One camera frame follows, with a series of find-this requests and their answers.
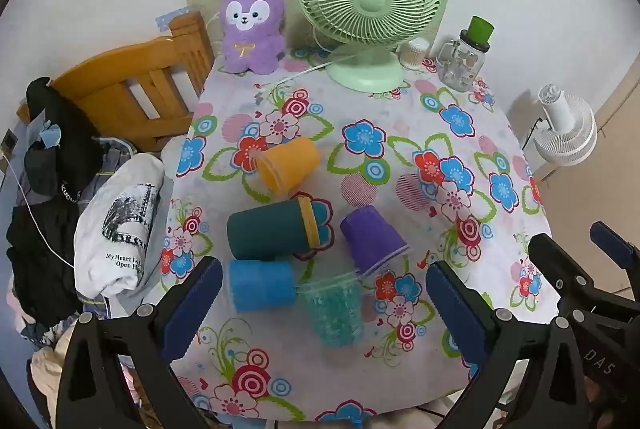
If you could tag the cotton swab container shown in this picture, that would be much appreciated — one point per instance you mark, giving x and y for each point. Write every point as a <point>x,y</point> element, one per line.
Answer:
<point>414,54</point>

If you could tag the blue plastic cup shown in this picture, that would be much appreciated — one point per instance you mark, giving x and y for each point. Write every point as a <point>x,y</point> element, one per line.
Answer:
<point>262,285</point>

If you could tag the light blue cloth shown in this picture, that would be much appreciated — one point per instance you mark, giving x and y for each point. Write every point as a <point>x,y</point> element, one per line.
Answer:
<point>51,135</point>

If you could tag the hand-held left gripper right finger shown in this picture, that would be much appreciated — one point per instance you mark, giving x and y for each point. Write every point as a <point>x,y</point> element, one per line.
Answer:
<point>457,309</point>

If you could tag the white fan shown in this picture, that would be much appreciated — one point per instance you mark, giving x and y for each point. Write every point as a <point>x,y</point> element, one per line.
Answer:
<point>567,129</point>

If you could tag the white printed t-shirt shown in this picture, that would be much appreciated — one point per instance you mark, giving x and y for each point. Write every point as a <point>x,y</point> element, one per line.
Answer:
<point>120,219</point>

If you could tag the clear teal plastic cup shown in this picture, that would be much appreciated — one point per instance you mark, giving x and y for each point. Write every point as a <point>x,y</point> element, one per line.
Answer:
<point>332,309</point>

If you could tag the wooden chair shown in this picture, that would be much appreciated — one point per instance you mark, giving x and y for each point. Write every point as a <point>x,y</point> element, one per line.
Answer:
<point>115,86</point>

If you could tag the black clothing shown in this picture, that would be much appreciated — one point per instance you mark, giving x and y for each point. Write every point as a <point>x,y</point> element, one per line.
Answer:
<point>60,174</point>

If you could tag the floral tablecloth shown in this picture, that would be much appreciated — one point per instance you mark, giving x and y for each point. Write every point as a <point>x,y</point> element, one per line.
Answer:
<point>400,189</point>

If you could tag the blue tape strip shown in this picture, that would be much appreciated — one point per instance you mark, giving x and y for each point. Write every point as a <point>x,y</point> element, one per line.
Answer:
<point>172,16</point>

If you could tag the orange plastic cup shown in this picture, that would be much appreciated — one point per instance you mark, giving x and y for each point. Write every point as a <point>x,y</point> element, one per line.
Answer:
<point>290,164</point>

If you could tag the purple plush rabbit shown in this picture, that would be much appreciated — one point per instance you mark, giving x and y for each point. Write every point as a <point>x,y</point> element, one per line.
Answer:
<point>252,34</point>

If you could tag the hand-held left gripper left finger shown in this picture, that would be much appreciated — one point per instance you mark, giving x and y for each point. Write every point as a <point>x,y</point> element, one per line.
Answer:
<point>192,304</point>

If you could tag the dark green cup yellow band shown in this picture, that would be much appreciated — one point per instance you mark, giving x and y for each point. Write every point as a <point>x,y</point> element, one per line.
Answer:
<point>270,229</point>

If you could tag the glass mug jar green lid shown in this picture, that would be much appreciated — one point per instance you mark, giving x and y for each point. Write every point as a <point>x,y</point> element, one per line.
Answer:
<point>462,59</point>

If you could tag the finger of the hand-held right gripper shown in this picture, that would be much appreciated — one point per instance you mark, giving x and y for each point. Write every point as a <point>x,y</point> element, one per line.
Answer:
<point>560,264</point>
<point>617,249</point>

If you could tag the green desk fan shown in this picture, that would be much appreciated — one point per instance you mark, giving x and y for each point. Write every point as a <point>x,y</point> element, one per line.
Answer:
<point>367,1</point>

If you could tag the purple plastic cup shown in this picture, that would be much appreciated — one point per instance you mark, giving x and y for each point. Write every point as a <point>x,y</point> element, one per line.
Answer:
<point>372,236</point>

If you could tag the plaid cloth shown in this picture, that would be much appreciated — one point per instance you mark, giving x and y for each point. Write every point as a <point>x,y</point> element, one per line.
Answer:
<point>112,164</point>

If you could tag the beige clothes pile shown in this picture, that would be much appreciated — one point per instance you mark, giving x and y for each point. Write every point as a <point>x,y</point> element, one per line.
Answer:
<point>45,369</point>

